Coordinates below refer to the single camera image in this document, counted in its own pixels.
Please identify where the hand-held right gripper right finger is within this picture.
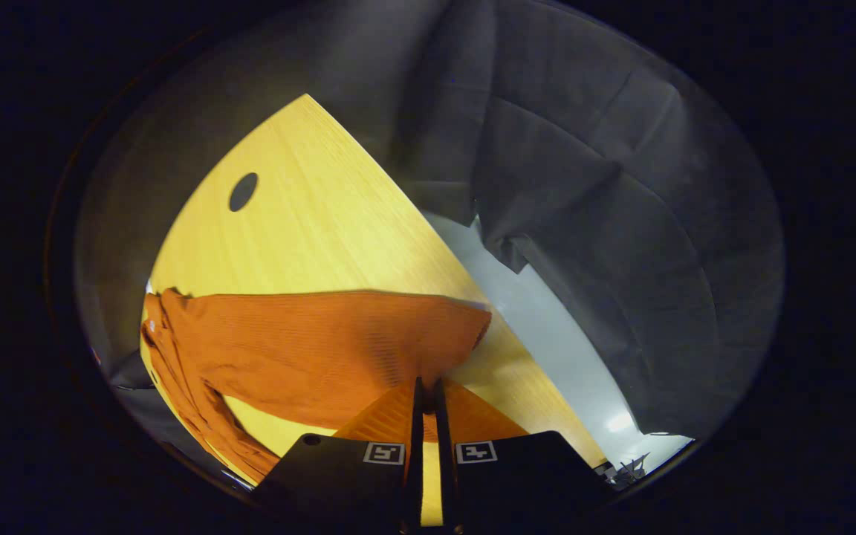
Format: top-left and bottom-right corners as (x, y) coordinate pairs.
(434, 377), (618, 534)

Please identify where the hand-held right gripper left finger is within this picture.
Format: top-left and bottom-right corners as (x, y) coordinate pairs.
(252, 376), (426, 534)

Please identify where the orange corduroy jacket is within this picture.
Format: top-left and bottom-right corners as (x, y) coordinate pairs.
(140, 288), (493, 485)

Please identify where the black backdrop cloth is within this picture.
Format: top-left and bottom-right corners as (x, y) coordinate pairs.
(75, 0), (785, 447)

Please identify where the black table cable grommet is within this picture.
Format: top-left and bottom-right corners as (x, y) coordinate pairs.
(228, 172), (259, 213)

